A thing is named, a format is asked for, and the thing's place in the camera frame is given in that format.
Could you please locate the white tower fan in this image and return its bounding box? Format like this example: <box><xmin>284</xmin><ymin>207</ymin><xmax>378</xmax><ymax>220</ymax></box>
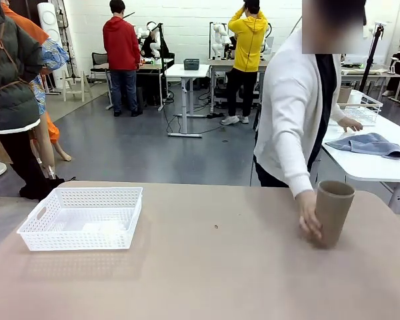
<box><xmin>36</xmin><ymin>2</ymin><xmax>63</xmax><ymax>90</ymax></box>

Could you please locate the person's left forearm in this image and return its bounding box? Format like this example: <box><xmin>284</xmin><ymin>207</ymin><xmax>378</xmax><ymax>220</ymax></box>
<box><xmin>329</xmin><ymin>99</ymin><xmax>347</xmax><ymax>124</ymax></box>

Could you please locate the white side table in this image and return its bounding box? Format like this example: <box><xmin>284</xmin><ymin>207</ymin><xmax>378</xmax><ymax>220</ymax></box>
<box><xmin>321</xmin><ymin>89</ymin><xmax>400</xmax><ymax>215</ymax></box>

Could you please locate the person in yellow hoodie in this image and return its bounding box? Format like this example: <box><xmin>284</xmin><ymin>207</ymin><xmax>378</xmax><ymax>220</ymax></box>
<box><xmin>219</xmin><ymin>0</ymin><xmax>269</xmax><ymax>126</ymax></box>

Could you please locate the person's left hand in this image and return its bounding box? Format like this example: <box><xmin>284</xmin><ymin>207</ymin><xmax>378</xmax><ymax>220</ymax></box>
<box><xmin>338</xmin><ymin>116</ymin><xmax>364</xmax><ymax>133</ymax></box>

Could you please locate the person's right hand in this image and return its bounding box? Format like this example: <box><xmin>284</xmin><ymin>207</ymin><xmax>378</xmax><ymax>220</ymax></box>
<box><xmin>296</xmin><ymin>189</ymin><xmax>324</xmax><ymax>243</ymax></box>

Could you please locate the black mesh chair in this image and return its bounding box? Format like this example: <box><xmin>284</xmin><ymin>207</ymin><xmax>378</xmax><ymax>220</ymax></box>
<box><xmin>89</xmin><ymin>51</ymin><xmax>111</xmax><ymax>84</ymax></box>

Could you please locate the white wooden stepladder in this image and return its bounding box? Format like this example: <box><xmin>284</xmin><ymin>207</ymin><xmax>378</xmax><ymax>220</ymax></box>
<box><xmin>60</xmin><ymin>69</ymin><xmax>93</xmax><ymax>103</ymax></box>

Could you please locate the white standing desk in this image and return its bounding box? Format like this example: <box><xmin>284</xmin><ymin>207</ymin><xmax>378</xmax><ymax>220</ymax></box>
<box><xmin>165</xmin><ymin>63</ymin><xmax>211</xmax><ymax>138</ymax></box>

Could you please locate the brown desk with robot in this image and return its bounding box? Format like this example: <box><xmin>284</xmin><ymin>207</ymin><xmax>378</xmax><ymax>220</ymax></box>
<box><xmin>105</xmin><ymin>58</ymin><xmax>175</xmax><ymax>113</ymax></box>
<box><xmin>208</xmin><ymin>58</ymin><xmax>271</xmax><ymax>114</ymax></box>

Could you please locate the person in red hoodie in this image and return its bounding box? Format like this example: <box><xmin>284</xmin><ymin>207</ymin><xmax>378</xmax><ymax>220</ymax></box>
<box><xmin>102</xmin><ymin>0</ymin><xmax>143</xmax><ymax>117</ymax></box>

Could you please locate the mannequin in blue patterned shirt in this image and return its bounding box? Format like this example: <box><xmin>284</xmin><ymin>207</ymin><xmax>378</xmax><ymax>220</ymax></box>
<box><xmin>31</xmin><ymin>36</ymin><xmax>73</xmax><ymax>171</ymax></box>

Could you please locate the white perforated plastic basket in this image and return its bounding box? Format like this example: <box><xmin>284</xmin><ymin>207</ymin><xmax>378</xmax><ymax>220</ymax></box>
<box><xmin>16</xmin><ymin>186</ymin><xmax>143</xmax><ymax>251</ymax></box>

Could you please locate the person in white cardigan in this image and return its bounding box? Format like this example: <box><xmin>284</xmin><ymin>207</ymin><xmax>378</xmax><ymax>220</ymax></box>
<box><xmin>253</xmin><ymin>0</ymin><xmax>367</xmax><ymax>198</ymax></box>

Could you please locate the mannequin in green jacket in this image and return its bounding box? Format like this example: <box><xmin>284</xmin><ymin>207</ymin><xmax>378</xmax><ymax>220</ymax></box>
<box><xmin>0</xmin><ymin>0</ymin><xmax>54</xmax><ymax>201</ymax></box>

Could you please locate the white wire dish rack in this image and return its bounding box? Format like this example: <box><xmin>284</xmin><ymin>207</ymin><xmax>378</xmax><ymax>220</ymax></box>
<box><xmin>339</xmin><ymin>89</ymin><xmax>384</xmax><ymax>127</ymax></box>

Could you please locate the blue grey towel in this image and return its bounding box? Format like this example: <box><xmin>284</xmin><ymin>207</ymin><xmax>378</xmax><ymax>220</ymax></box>
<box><xmin>325</xmin><ymin>132</ymin><xmax>400</xmax><ymax>160</ymax></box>

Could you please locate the mannequin in orange jacket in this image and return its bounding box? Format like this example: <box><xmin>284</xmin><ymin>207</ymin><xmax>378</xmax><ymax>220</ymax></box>
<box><xmin>0</xmin><ymin>1</ymin><xmax>51</xmax><ymax>46</ymax></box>

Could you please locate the person's right forearm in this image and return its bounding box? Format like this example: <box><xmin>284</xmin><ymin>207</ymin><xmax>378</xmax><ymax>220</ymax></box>
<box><xmin>286</xmin><ymin>143</ymin><xmax>316</xmax><ymax>201</ymax></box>

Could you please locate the seated person in black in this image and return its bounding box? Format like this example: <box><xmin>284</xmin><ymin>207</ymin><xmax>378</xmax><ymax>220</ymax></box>
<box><xmin>140</xmin><ymin>21</ymin><xmax>170</xmax><ymax>60</ymax></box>

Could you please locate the black camera tripod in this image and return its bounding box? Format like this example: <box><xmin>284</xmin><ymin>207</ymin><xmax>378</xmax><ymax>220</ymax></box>
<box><xmin>358</xmin><ymin>22</ymin><xmax>387</xmax><ymax>97</ymax></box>

